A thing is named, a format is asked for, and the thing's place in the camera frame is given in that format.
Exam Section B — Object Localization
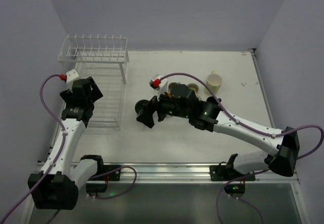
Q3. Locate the olive green mug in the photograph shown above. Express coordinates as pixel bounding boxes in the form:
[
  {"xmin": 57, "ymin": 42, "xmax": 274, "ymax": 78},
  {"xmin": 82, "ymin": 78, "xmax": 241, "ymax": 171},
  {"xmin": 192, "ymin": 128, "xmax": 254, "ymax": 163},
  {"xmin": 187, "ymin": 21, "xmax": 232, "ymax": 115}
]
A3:
[{"xmin": 168, "ymin": 82, "xmax": 179, "ymax": 91}]

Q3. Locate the speckled beige bowl cup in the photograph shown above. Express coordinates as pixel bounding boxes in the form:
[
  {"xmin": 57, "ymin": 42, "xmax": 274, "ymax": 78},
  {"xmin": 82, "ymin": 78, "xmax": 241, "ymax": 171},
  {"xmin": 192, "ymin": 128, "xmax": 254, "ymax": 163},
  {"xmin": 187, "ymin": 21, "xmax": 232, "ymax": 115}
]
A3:
[{"xmin": 187, "ymin": 83, "xmax": 199, "ymax": 94}]

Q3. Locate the navy patterned cup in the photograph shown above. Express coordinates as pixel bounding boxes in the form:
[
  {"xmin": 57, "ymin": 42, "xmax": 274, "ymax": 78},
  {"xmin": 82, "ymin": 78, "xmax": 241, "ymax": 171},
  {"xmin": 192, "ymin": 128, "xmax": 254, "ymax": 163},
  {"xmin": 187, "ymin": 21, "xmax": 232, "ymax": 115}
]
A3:
[{"xmin": 206, "ymin": 96, "xmax": 222, "ymax": 106}]

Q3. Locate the yellow green mug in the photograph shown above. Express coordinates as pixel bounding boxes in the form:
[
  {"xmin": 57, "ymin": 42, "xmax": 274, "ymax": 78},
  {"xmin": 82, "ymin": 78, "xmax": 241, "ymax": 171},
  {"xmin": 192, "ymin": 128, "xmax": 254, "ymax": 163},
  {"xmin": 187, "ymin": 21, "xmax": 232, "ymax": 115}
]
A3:
[{"xmin": 206, "ymin": 70, "xmax": 223, "ymax": 94}]

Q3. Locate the dark green mug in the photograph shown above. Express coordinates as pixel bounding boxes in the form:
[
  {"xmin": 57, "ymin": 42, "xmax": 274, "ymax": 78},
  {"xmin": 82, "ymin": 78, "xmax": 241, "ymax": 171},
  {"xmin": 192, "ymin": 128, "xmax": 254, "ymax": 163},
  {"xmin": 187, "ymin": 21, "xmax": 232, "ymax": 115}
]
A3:
[{"xmin": 135, "ymin": 99, "xmax": 149, "ymax": 116}]

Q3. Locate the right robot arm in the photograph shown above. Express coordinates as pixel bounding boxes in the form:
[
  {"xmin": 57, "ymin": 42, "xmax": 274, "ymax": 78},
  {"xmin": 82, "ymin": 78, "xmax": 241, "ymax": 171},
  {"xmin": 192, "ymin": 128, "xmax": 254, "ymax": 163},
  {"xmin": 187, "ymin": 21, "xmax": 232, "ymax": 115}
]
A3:
[{"xmin": 135, "ymin": 84, "xmax": 300, "ymax": 179}]

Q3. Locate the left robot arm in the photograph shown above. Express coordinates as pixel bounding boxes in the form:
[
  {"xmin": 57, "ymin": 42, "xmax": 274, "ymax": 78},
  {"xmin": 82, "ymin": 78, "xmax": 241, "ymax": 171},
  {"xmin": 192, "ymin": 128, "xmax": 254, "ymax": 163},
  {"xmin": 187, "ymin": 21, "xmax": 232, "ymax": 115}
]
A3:
[{"xmin": 27, "ymin": 77, "xmax": 103, "ymax": 210}]

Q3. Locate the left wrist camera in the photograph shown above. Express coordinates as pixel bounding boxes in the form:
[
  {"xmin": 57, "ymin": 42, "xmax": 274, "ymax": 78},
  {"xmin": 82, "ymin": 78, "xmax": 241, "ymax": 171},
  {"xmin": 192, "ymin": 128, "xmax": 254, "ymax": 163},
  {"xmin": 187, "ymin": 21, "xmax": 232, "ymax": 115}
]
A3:
[{"xmin": 66, "ymin": 69, "xmax": 81, "ymax": 90}]

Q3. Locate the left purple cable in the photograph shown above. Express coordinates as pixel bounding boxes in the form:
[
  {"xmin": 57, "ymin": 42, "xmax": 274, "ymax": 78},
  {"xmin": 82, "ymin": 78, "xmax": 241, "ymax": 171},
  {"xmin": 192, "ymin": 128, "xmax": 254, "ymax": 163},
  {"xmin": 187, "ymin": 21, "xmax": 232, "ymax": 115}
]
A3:
[{"xmin": 0, "ymin": 73, "xmax": 68, "ymax": 222}]

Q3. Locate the white wire dish rack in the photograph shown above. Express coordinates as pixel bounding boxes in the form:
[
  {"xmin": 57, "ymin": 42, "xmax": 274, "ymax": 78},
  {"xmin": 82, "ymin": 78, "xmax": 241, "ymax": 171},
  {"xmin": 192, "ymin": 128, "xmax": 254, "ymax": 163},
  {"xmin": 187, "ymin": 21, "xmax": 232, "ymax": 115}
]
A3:
[{"xmin": 58, "ymin": 34, "xmax": 129, "ymax": 130}]

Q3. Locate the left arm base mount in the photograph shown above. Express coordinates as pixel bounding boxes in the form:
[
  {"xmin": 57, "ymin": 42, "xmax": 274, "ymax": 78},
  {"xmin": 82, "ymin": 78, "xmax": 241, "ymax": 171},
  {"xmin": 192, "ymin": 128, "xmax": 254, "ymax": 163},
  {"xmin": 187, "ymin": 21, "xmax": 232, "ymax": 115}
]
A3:
[{"xmin": 80, "ymin": 155, "xmax": 121, "ymax": 197}]

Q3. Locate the aluminium mounting rail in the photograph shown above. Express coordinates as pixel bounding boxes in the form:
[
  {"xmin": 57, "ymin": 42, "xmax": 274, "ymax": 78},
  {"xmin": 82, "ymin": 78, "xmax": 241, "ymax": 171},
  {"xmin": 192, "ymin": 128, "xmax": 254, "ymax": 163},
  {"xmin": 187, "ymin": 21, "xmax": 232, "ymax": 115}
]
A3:
[{"xmin": 32, "ymin": 161, "xmax": 299, "ymax": 184}]

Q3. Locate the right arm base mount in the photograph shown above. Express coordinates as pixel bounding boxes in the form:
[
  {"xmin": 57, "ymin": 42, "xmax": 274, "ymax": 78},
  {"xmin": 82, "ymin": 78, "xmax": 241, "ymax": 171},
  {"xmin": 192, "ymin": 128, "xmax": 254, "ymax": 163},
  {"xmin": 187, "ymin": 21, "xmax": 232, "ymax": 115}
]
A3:
[{"xmin": 209, "ymin": 154, "xmax": 256, "ymax": 198}]

